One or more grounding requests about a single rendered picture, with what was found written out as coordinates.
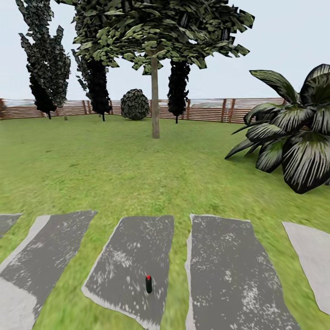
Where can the tree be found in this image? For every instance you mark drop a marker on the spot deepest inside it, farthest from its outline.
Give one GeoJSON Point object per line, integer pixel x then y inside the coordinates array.
{"type": "Point", "coordinates": [160, 29]}
{"type": "Point", "coordinates": [52, 66]}
{"type": "Point", "coordinates": [97, 88]}
{"type": "Point", "coordinates": [82, 61]}
{"type": "Point", "coordinates": [177, 88]}
{"type": "Point", "coordinates": [43, 101]}

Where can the insectifuge atomizer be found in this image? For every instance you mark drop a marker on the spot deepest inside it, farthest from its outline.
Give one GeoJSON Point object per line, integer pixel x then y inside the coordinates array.
{"type": "Point", "coordinates": [148, 282]}

